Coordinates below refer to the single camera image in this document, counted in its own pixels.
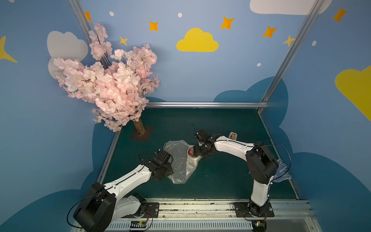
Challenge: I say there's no white mug red inside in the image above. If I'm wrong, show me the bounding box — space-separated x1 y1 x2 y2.
187 146 200 159

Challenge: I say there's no clear bubble wrap sheet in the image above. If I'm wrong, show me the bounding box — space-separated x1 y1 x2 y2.
164 140 202 184

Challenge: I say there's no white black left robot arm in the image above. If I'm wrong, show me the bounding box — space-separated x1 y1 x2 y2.
72 158 174 232

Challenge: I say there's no white tape dispenser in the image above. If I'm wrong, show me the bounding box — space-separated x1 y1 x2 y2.
229 132 238 140

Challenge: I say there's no dark square tree base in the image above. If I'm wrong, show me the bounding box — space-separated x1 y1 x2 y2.
129 125 154 143

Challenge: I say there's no left small electronics board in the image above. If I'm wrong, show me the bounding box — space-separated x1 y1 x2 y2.
128 220 148 232

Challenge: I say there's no small electronics board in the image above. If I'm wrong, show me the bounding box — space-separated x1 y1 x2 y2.
128 220 148 232
252 221 267 232

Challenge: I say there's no blue dotted work glove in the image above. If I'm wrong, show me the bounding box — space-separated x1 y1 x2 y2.
272 159 292 183

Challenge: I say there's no pink cherry blossom tree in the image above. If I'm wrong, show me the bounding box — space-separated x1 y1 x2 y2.
53 23 160 136

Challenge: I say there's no right small electronics board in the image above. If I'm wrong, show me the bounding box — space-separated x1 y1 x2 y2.
252 221 267 232

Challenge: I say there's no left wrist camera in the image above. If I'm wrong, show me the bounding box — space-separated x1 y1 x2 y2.
156 149 173 164

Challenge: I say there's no back aluminium frame rail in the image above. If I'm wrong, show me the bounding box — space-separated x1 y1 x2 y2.
147 102 269 109

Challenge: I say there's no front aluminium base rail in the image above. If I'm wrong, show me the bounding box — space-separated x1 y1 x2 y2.
106 198 322 232

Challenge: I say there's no left side table rail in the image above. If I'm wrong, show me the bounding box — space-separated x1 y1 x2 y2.
97 131 121 184

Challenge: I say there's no table rail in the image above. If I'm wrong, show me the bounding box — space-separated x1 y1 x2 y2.
97 131 121 184
257 111 300 200

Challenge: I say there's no right side table rail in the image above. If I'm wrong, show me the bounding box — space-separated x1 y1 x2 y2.
257 111 300 200

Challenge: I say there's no left aluminium corner post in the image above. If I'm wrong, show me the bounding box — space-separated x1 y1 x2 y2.
68 0 111 68

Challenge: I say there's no aluminium corner post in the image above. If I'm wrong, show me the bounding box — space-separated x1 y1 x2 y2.
258 0 325 115
68 0 111 68

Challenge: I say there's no right aluminium corner post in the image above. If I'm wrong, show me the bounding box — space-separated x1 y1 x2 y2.
258 0 325 115

